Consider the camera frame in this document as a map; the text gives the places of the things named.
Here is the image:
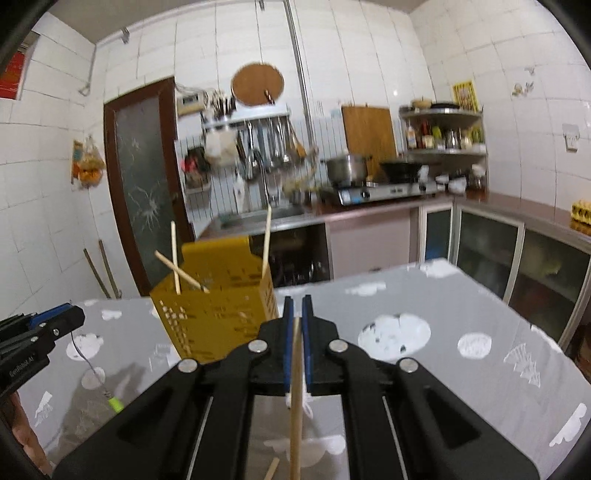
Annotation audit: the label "brown frosted glass door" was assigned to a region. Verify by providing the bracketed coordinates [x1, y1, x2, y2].
[103, 77, 195, 297]

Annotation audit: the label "row of hanging metal utensils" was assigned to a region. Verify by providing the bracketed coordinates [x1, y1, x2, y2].
[235, 117, 309, 171]

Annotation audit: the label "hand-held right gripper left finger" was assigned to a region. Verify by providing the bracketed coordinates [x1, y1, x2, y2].
[53, 296, 295, 480]

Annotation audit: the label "wall stickers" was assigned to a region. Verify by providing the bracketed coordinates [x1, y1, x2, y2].
[511, 66, 537, 99]

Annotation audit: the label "group of white bowls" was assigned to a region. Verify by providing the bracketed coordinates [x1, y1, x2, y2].
[435, 167, 486, 193]

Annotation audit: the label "round wooden board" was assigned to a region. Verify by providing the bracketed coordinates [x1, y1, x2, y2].
[231, 62, 284, 106]

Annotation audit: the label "white hanging cloth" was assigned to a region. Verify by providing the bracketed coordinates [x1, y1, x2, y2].
[204, 130, 237, 168]

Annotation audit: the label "glass-front kitchen cabinets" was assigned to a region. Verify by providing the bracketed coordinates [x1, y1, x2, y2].
[418, 202, 591, 354]

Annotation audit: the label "row of condiment bottles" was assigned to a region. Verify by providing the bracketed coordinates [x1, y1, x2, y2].
[405, 121, 485, 150]

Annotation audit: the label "hanging bag of oranges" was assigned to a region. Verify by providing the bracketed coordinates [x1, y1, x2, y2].
[76, 136, 106, 188]

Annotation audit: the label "steel sink counter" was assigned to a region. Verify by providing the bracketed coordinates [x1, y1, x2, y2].
[210, 203, 334, 287]

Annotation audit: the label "person's left hand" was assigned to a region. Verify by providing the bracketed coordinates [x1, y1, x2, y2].
[9, 392, 49, 476]

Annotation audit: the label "grey vertical wall pipe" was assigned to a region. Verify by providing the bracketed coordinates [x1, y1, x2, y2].
[283, 0, 320, 154]

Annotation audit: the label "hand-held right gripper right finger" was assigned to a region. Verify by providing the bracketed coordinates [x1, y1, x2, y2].
[302, 295, 541, 480]

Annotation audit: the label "white wall-mounted box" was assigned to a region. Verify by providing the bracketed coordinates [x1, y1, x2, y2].
[177, 92, 206, 116]

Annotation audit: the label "red wall poster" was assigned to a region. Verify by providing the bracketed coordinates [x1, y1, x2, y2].
[0, 50, 27, 100]

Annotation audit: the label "wooden stick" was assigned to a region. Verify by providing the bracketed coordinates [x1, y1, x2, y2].
[83, 249, 112, 299]
[98, 252, 122, 298]

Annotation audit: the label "steel cooking pot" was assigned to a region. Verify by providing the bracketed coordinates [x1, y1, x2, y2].
[322, 154, 373, 188]

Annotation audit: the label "metal corner shelf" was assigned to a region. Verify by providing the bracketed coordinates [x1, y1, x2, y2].
[399, 108, 489, 168]

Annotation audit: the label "metal wall rack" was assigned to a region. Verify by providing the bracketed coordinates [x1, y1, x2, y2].
[201, 108, 293, 131]

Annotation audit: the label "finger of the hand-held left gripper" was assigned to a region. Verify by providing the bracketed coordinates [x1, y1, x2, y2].
[0, 302, 75, 331]
[27, 306, 86, 352]

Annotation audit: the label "grey polar bear tablecloth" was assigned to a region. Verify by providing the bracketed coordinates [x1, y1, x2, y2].
[14, 258, 591, 480]

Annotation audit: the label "yellow perforated utensil holder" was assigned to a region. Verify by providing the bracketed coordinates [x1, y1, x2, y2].
[150, 235, 280, 361]

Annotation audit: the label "rectangular wooden cutting board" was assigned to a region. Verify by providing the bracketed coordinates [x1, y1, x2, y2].
[342, 105, 399, 169]

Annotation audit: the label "red hanging kitchen items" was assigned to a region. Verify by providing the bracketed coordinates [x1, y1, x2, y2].
[183, 147, 212, 191]

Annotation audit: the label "steel gas stove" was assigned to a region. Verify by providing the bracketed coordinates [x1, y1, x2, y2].
[331, 178, 440, 206]

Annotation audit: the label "utensil cup with dark utensils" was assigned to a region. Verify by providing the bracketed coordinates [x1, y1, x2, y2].
[209, 89, 237, 119]

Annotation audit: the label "black wok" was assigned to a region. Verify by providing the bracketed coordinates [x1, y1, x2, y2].
[379, 158, 428, 182]

